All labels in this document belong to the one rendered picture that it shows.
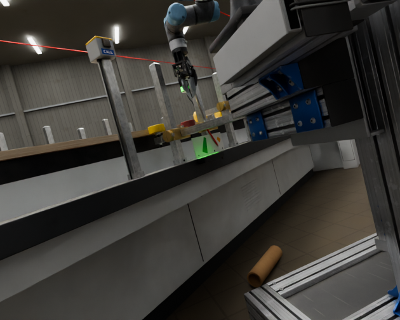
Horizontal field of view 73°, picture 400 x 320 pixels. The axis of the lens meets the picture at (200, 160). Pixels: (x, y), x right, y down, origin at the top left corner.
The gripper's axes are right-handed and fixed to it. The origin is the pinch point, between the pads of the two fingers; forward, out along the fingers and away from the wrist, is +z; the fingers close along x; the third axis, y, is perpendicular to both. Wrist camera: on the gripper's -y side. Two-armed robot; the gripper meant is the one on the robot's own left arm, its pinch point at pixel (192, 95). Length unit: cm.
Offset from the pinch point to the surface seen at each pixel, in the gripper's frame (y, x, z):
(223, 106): -35.0, 6.9, 4.1
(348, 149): -248, 107, 69
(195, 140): -3.1, -4.9, 20.2
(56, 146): 41, -42, 11
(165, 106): 9.2, -10.5, 3.1
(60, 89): -811, -769, -363
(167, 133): 11.4, -11.9, 14.7
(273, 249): -33, 15, 90
